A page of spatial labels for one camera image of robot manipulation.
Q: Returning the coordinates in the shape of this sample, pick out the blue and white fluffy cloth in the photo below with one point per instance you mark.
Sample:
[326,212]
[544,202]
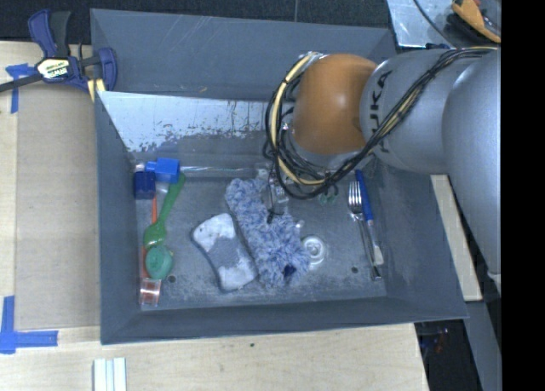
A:
[268,240]

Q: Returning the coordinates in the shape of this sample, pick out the clear round glass thing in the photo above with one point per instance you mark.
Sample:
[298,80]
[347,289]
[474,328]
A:
[315,249]

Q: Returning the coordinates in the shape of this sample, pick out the white and grey sponge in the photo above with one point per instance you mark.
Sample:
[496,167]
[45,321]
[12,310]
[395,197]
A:
[223,253]

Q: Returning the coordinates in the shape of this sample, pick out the metal fork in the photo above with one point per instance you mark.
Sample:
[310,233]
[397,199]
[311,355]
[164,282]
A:
[362,227]

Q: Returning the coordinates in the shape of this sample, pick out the green plastic spoon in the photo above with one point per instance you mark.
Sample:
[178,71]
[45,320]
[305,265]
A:
[164,210]

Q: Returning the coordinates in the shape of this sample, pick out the bright blue plastic block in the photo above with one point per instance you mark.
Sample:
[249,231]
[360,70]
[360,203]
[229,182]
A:
[167,169]

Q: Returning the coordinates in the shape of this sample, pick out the dark blue cube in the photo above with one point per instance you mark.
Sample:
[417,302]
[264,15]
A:
[144,185]

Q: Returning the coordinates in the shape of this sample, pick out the green round toy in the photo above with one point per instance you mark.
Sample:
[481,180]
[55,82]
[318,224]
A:
[158,262]

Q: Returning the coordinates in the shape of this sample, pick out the grey metal bin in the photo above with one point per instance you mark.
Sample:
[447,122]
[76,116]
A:
[238,57]

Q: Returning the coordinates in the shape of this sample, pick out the clear box with red print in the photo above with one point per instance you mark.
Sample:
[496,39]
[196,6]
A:
[150,291]

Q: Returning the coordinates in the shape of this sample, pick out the pale wood board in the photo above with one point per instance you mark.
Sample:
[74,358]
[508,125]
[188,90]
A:
[55,210]

